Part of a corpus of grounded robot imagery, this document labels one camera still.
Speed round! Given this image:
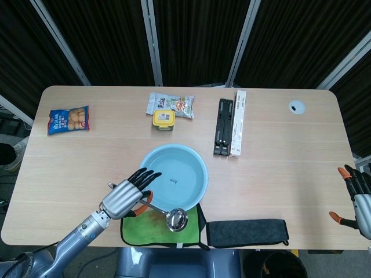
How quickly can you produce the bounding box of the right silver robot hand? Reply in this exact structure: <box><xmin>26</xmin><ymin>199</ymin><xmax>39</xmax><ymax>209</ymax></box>
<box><xmin>329</xmin><ymin>164</ymin><xmax>371</xmax><ymax>240</ymax></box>

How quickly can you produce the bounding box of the metal ladle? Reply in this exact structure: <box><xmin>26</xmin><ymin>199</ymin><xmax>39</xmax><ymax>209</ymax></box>
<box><xmin>107</xmin><ymin>182</ymin><xmax>188</xmax><ymax>233</ymax></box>

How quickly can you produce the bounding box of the green cloth with black trim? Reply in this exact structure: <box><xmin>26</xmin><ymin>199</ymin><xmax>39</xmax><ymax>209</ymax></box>
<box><xmin>120</xmin><ymin>203</ymin><xmax>210</xmax><ymax>251</ymax></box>

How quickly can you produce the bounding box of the dark grey folded cloth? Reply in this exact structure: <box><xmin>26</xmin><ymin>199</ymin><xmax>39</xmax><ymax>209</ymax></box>
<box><xmin>205</xmin><ymin>219</ymin><xmax>290</xmax><ymax>248</ymax></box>

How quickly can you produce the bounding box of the blue snack bag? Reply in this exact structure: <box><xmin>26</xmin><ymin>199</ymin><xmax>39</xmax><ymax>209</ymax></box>
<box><xmin>47</xmin><ymin>105</ymin><xmax>90</xmax><ymax>137</ymax></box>

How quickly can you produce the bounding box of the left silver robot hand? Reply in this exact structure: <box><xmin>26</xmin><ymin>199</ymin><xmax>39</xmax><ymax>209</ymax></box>
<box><xmin>100</xmin><ymin>168</ymin><xmax>162</xmax><ymax>220</ymax></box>

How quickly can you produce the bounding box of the black folding stand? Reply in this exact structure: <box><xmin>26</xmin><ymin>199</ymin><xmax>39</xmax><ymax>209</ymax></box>
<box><xmin>213</xmin><ymin>98</ymin><xmax>234</xmax><ymax>158</ymax></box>

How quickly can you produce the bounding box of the yellow lidded container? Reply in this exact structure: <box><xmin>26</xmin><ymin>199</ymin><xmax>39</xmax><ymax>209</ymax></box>
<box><xmin>152</xmin><ymin>109</ymin><xmax>177</xmax><ymax>132</ymax></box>

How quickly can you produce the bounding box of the white snack packet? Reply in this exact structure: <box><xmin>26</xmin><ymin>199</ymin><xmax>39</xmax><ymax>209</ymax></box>
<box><xmin>146</xmin><ymin>92</ymin><xmax>195</xmax><ymax>120</ymax></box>

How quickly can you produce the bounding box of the light blue bowl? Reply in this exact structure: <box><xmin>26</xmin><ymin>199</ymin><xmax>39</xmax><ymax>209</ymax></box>
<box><xmin>140</xmin><ymin>144</ymin><xmax>209</xmax><ymax>213</ymax></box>

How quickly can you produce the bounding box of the long white cardboard box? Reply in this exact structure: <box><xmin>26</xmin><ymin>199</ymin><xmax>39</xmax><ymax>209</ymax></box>
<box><xmin>228</xmin><ymin>90</ymin><xmax>248</xmax><ymax>159</ymax></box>

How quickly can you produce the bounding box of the black waste bin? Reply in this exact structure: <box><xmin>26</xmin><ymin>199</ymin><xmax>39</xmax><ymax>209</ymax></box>
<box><xmin>242</xmin><ymin>250</ymin><xmax>308</xmax><ymax>278</ymax></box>

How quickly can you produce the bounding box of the white cable grommet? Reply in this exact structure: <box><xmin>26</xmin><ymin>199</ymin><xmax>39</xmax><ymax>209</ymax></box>
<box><xmin>288</xmin><ymin>100</ymin><xmax>306</xmax><ymax>115</ymax></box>

